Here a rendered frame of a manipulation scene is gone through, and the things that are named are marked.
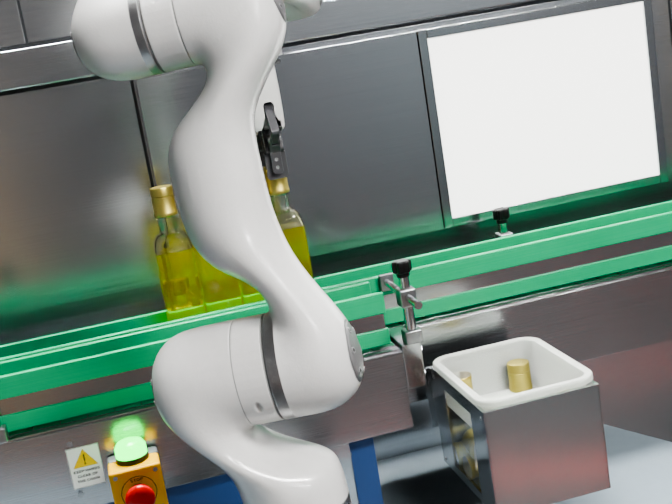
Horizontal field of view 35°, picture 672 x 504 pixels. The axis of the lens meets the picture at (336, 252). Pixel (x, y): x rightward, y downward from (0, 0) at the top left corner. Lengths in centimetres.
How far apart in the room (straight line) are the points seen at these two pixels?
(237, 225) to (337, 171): 68
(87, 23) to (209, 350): 37
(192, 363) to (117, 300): 66
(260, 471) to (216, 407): 9
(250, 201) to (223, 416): 23
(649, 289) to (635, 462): 29
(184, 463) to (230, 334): 44
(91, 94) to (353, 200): 46
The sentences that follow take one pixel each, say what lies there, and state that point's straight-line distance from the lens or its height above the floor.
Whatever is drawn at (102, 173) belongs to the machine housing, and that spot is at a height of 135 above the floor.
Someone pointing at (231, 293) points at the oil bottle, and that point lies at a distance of 165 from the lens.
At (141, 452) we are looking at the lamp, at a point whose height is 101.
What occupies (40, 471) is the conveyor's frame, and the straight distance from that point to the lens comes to 158.
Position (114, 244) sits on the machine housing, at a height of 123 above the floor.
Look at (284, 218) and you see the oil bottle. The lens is 164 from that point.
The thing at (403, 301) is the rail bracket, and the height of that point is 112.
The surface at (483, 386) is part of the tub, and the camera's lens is 168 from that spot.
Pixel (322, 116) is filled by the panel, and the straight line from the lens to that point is 179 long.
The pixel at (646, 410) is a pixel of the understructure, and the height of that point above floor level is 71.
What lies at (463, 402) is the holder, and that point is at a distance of 154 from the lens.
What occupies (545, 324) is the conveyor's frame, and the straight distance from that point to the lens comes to 178.
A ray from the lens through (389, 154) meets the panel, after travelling 182.
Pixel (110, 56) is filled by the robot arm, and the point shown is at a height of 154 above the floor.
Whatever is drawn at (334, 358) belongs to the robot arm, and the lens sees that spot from 114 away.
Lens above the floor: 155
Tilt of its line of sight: 13 degrees down
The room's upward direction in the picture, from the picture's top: 9 degrees counter-clockwise
